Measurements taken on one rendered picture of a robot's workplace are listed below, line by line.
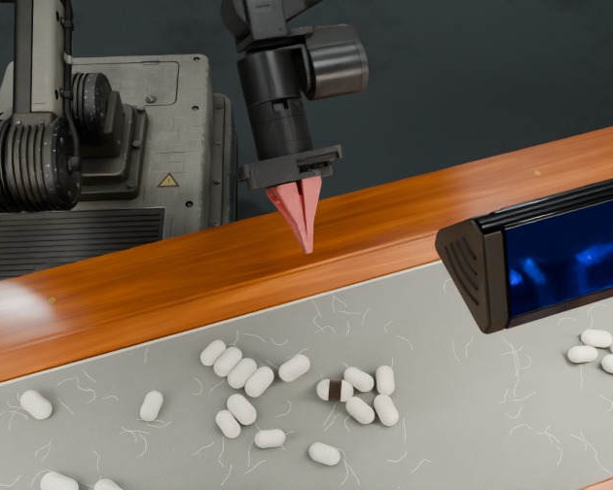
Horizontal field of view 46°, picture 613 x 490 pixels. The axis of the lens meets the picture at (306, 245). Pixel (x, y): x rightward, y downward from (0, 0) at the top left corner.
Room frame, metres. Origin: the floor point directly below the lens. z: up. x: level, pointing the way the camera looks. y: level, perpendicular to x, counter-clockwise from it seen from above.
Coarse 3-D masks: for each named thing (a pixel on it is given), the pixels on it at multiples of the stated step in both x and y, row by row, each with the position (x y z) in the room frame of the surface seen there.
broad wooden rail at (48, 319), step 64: (384, 192) 0.60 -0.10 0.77; (448, 192) 0.60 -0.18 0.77; (512, 192) 0.60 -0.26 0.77; (128, 256) 0.50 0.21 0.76; (192, 256) 0.50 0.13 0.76; (256, 256) 0.50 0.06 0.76; (320, 256) 0.50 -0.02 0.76; (384, 256) 0.51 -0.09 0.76; (0, 320) 0.41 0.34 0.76; (64, 320) 0.41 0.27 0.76; (128, 320) 0.41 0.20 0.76; (192, 320) 0.42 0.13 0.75
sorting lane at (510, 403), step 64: (256, 320) 0.43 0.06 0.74; (320, 320) 0.43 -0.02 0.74; (384, 320) 0.43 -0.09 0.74; (448, 320) 0.43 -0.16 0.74; (576, 320) 0.43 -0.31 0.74; (0, 384) 0.35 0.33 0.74; (64, 384) 0.35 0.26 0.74; (128, 384) 0.35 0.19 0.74; (192, 384) 0.35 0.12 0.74; (448, 384) 0.35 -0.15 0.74; (512, 384) 0.35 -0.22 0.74; (576, 384) 0.35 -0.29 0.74; (0, 448) 0.27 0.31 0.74; (64, 448) 0.27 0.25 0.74; (128, 448) 0.27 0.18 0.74; (192, 448) 0.27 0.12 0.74; (256, 448) 0.27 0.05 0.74; (384, 448) 0.27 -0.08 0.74; (448, 448) 0.27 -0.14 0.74; (512, 448) 0.27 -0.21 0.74; (576, 448) 0.27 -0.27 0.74
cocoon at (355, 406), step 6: (348, 402) 0.32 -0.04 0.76; (354, 402) 0.32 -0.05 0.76; (360, 402) 0.32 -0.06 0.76; (348, 408) 0.31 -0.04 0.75; (354, 408) 0.31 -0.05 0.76; (360, 408) 0.31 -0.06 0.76; (366, 408) 0.31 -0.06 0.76; (354, 414) 0.31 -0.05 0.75; (360, 414) 0.30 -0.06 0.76; (366, 414) 0.30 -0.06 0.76; (372, 414) 0.30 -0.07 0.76; (360, 420) 0.30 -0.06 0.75; (366, 420) 0.30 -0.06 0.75; (372, 420) 0.30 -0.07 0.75
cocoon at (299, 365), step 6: (294, 360) 0.37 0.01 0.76; (300, 360) 0.36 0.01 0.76; (306, 360) 0.37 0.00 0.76; (282, 366) 0.36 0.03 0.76; (288, 366) 0.36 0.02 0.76; (294, 366) 0.36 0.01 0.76; (300, 366) 0.36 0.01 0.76; (306, 366) 0.36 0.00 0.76; (282, 372) 0.35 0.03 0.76; (288, 372) 0.35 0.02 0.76; (294, 372) 0.35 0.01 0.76; (300, 372) 0.35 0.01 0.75; (282, 378) 0.35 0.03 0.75; (288, 378) 0.35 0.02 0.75; (294, 378) 0.35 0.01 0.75
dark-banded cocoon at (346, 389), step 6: (318, 384) 0.34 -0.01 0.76; (324, 384) 0.34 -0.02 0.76; (342, 384) 0.34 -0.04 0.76; (348, 384) 0.34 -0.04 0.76; (318, 390) 0.33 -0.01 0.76; (324, 390) 0.33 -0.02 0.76; (342, 390) 0.33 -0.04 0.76; (348, 390) 0.33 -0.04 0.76; (324, 396) 0.33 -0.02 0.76; (342, 396) 0.32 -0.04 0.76; (348, 396) 0.33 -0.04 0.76
